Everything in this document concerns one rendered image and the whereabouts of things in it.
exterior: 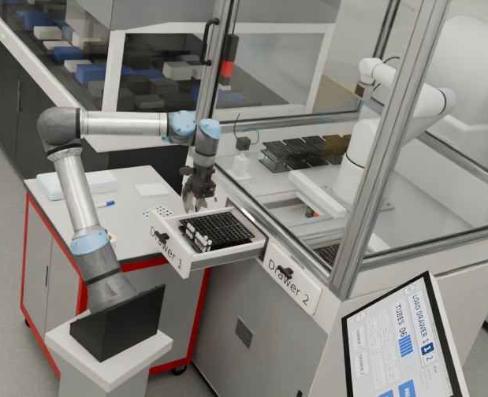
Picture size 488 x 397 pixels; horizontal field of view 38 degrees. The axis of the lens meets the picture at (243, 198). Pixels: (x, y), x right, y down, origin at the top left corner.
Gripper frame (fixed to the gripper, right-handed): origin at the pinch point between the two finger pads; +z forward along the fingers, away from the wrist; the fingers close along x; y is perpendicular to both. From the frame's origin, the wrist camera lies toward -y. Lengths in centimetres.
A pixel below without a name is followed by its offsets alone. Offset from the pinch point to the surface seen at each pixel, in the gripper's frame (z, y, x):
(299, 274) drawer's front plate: 5.4, 40.4, 21.1
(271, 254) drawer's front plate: 8.0, 24.2, 21.2
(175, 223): 10.6, -7.0, -0.9
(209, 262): 11.9, 17.3, -0.3
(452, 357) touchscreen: -22, 110, 8
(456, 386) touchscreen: -22, 117, 2
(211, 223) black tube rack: 7.4, 1.0, 9.6
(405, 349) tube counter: -13, 97, 9
